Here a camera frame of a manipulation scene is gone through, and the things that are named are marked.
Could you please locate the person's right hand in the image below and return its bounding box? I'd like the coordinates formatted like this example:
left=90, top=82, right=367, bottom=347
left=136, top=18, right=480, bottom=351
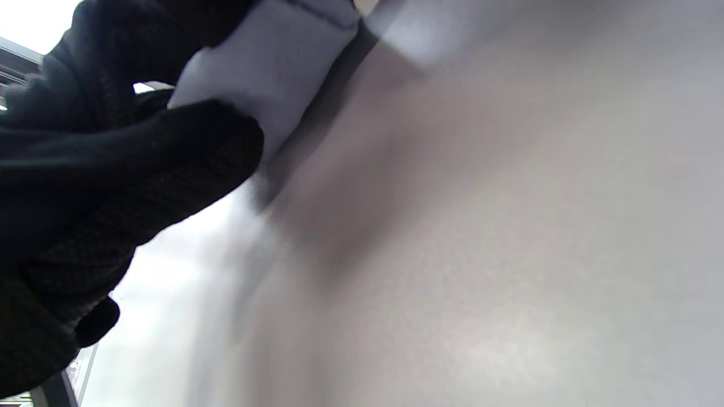
left=0, top=0, right=265, bottom=397

